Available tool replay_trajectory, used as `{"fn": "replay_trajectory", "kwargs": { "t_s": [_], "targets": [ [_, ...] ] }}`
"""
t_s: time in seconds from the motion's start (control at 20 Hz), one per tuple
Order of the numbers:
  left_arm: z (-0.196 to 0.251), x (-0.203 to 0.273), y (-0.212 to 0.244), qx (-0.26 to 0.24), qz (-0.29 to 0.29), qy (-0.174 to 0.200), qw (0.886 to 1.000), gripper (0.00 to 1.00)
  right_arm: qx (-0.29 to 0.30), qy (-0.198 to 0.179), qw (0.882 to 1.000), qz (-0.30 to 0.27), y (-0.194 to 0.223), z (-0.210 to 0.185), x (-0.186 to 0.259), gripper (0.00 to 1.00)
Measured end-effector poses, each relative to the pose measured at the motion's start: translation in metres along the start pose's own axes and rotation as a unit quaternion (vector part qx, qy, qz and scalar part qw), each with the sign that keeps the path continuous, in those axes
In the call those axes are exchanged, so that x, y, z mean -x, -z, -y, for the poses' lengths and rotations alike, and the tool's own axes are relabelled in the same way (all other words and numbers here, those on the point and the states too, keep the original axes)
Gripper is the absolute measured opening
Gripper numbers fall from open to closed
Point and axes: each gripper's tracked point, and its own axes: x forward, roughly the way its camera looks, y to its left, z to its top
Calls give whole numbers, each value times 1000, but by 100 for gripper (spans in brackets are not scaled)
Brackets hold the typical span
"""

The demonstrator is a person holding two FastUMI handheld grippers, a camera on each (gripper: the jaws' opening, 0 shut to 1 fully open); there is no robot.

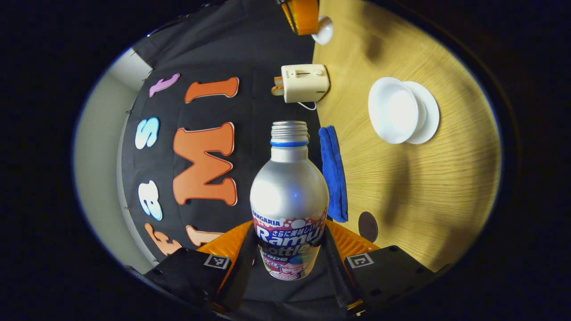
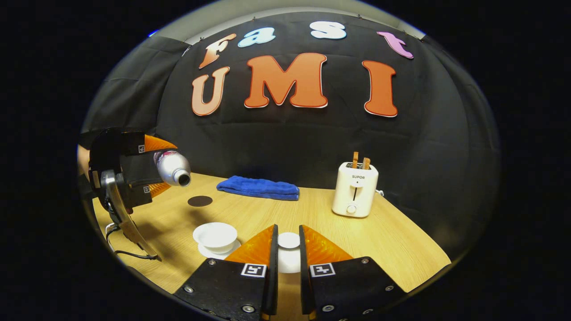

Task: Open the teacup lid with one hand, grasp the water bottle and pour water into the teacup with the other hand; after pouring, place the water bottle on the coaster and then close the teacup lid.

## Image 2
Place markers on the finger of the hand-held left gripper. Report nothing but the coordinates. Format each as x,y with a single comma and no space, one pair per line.
139,196
134,142

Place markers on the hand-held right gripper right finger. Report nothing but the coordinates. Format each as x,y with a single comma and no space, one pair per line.
304,267

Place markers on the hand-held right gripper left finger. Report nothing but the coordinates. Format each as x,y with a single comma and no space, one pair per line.
273,267

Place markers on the white teacup lid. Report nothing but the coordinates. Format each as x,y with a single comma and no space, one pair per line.
289,254

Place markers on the silver water bottle red label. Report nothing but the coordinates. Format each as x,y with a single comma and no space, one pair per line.
171,167

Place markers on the dark round coaster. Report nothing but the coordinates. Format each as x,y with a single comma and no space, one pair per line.
200,201

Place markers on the white teacup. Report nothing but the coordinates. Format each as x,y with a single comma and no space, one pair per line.
215,235

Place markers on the blue folded towel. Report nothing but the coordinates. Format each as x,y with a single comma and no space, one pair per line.
258,188

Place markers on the white toaster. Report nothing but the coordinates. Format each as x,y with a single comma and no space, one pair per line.
354,191

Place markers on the black backdrop cloth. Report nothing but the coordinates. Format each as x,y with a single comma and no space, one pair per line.
312,142

